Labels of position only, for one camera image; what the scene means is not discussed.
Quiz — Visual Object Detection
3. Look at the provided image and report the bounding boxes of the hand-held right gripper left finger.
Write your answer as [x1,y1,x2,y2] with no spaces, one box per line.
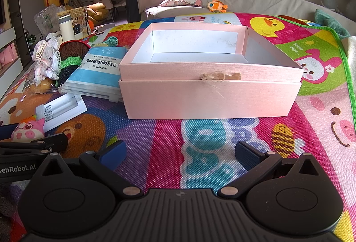
[35,140,144,199]

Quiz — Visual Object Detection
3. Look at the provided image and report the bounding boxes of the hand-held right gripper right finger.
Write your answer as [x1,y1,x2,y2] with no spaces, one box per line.
[217,141,327,199]

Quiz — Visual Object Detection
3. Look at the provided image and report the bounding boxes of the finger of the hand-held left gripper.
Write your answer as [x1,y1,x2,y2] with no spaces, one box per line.
[0,133,69,157]
[0,123,19,141]

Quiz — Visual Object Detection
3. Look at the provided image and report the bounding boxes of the pink pig toy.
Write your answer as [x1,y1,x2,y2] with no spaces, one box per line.
[11,116,46,143]

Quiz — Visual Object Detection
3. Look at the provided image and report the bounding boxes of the bread bun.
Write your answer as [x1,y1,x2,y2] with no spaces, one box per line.
[24,78,57,95]

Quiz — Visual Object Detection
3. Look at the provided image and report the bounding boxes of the pink cardboard box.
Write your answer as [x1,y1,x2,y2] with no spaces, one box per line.
[118,22,304,120]

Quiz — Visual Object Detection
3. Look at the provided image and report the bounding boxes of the green knit item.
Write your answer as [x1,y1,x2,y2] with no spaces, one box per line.
[57,57,84,73]

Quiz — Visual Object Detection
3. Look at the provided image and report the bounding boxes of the pink white lace hair bow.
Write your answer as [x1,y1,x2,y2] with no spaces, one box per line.
[31,37,62,82]

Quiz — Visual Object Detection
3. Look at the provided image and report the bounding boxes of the blue white packet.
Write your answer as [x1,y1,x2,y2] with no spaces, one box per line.
[61,46,130,103]

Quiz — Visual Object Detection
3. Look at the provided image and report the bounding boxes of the red rimmed brown knit item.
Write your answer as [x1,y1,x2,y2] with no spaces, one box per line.
[60,40,91,61]

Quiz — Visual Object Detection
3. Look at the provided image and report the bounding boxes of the white plastic tray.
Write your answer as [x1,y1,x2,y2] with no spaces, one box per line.
[35,93,88,133]

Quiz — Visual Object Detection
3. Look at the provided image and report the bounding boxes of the white tv cabinet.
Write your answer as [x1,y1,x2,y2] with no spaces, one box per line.
[0,26,34,99]

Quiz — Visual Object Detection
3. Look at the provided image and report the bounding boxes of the colourful cartoon play mat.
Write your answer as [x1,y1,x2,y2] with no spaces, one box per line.
[0,12,356,242]

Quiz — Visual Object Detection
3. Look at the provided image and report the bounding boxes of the black knit item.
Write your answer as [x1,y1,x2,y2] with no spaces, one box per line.
[55,67,81,89]

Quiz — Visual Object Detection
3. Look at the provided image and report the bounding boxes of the pink paper bag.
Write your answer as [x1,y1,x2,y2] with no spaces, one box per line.
[0,43,19,68]

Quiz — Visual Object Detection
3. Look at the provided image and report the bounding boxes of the white thermos cup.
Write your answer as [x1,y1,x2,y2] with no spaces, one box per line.
[58,14,76,43]

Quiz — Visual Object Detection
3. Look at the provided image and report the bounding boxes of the clear plastic bag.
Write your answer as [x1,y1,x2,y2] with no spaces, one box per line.
[34,4,66,37]

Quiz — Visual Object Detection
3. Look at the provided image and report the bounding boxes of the yellow cushion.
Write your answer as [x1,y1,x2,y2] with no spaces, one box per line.
[86,2,109,20]

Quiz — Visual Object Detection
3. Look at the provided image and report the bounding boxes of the white cloth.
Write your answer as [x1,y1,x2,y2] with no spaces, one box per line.
[341,36,356,73]

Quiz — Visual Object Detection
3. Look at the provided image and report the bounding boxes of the orange fish plush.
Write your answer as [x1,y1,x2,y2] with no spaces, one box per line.
[207,0,229,13]

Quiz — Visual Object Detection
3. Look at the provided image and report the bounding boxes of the black fish tank cabinet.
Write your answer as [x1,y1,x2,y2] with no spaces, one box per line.
[124,0,179,23]

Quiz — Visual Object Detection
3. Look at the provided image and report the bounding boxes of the beige sofa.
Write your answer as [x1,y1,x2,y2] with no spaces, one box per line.
[136,0,356,37]

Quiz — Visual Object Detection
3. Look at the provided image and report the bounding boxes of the green towel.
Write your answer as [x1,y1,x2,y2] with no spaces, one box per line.
[314,8,351,40]

